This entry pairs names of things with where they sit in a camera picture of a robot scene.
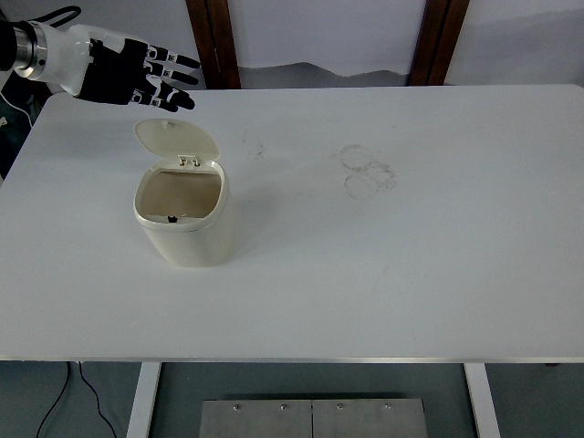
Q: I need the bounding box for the black floor cable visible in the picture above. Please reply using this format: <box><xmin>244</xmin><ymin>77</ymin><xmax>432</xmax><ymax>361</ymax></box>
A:
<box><xmin>77</xmin><ymin>361</ymin><xmax>119</xmax><ymax>438</ymax></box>
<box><xmin>35</xmin><ymin>361</ymin><xmax>72</xmax><ymax>438</ymax></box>

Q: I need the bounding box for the thin white cable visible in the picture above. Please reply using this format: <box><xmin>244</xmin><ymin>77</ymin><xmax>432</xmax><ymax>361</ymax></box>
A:
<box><xmin>0</xmin><ymin>89</ymin><xmax>36</xmax><ymax>127</ymax></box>

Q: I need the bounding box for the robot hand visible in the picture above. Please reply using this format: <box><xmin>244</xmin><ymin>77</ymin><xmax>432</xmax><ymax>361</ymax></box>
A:
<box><xmin>38</xmin><ymin>23</ymin><xmax>202</xmax><ymax>114</ymax></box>

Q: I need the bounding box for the dark wooden screen post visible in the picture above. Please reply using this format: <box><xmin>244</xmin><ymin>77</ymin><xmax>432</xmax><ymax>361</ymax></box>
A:
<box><xmin>407</xmin><ymin>0</ymin><xmax>471</xmax><ymax>87</ymax></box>
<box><xmin>184</xmin><ymin>0</ymin><xmax>242</xmax><ymax>90</ymax></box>

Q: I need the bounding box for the grey metal plate with screws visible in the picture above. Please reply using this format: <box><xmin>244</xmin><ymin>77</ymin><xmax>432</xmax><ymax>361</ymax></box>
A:
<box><xmin>199</xmin><ymin>397</ymin><xmax>430</xmax><ymax>438</ymax></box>

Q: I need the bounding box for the cream plastic trash bin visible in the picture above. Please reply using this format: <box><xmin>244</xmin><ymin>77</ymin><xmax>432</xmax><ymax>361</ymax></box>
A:
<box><xmin>132</xmin><ymin>118</ymin><xmax>237</xmax><ymax>269</ymax></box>

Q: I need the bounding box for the white table leg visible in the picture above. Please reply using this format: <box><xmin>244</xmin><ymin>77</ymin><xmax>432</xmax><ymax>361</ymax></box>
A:
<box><xmin>463</xmin><ymin>363</ymin><xmax>503</xmax><ymax>438</ymax></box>
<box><xmin>125</xmin><ymin>362</ymin><xmax>163</xmax><ymax>438</ymax></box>

